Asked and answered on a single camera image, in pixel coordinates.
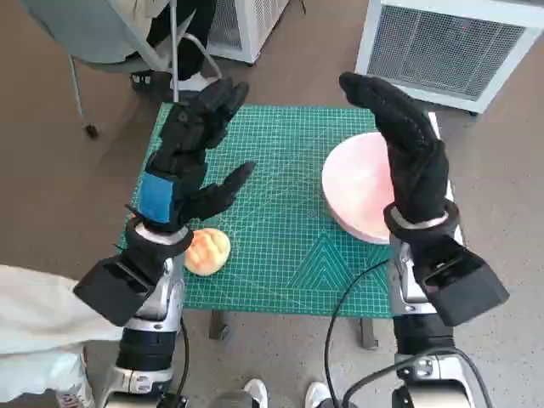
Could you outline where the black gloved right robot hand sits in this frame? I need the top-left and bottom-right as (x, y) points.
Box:
(338, 71), (451, 224)

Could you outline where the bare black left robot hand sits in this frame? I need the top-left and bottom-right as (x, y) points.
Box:
(134, 77), (257, 234)

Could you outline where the pink bowl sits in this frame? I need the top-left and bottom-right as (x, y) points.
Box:
(321, 131), (394, 246)

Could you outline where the round toy bread bun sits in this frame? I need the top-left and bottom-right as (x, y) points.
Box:
(183, 228), (233, 277)

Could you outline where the seated person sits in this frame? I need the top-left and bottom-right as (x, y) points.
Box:
(122, 0), (222, 103)

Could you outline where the green cutting mat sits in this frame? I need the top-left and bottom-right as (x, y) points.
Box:
(117, 103), (439, 320)

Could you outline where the large white mesh cabinet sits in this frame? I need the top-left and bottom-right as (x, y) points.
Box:
(354, 0), (544, 115)

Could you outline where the small white mesh cabinet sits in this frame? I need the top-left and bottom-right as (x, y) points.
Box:
(206, 0), (294, 65)

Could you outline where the grey chair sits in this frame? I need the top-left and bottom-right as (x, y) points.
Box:
(19, 0), (226, 139)

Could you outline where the black metal table leg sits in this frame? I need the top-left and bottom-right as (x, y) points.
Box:
(211, 309), (229, 341)
(360, 318), (379, 350)

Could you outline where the person in light fabric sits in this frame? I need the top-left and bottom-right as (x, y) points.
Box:
(0, 263), (124, 408)

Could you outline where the person's right foot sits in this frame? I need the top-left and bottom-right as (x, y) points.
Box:
(305, 381), (331, 408)

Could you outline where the person's foot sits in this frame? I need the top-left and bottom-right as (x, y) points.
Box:
(244, 377), (269, 408)
(305, 381), (331, 408)

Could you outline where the person's left foot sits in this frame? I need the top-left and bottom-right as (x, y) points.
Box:
(244, 377), (269, 408)

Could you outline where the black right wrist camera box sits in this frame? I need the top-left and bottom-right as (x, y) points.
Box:
(418, 233), (510, 327)

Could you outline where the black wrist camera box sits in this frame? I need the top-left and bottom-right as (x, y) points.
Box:
(418, 233), (510, 327)
(72, 257), (156, 327)

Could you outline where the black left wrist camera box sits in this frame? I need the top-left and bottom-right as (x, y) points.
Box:
(72, 257), (156, 327)

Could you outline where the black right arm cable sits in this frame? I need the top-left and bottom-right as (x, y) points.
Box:
(348, 346), (498, 408)
(324, 257), (399, 408)

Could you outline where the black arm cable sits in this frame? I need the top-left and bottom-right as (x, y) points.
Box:
(348, 346), (498, 408)
(324, 257), (399, 408)
(172, 316), (191, 400)

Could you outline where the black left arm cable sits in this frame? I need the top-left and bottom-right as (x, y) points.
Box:
(172, 316), (191, 400)

